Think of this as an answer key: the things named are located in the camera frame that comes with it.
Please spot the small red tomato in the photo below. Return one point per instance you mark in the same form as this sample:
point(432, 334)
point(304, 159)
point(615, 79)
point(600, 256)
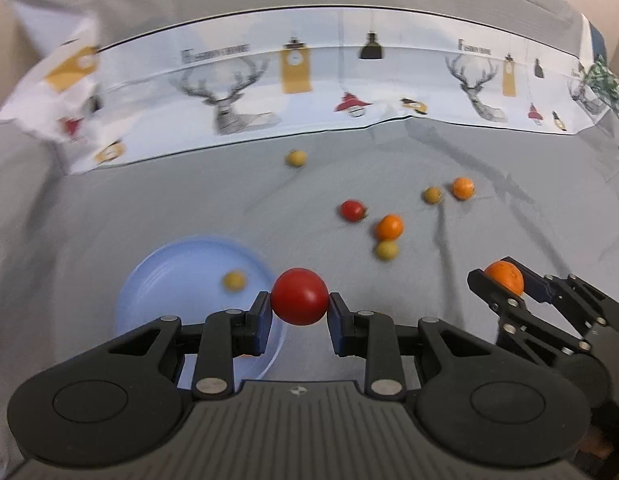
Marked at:
point(353, 210)

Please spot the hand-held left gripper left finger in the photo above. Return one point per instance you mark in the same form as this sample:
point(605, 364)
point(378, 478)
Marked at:
point(262, 321)

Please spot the light blue plate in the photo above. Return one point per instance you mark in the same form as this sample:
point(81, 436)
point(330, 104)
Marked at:
point(179, 280)

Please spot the small orange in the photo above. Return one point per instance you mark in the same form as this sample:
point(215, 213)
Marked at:
point(507, 275)
point(463, 187)
point(389, 227)

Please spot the small yellow fruit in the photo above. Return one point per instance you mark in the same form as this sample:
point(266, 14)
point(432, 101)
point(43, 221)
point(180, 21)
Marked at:
point(295, 158)
point(432, 194)
point(387, 249)
point(235, 280)

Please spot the green checked cloth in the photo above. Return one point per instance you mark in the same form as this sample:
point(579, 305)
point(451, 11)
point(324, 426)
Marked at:
point(612, 87)

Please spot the white deer printed cloth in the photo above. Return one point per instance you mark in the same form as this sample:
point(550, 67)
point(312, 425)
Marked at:
point(369, 85)

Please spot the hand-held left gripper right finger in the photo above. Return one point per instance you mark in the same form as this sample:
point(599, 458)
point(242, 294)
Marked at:
point(338, 325)

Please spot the large red tomato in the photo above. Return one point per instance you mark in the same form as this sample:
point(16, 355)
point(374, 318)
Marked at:
point(299, 296)

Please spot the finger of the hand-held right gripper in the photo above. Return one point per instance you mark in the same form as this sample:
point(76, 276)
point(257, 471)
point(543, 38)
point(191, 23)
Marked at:
point(489, 287)
point(537, 289)

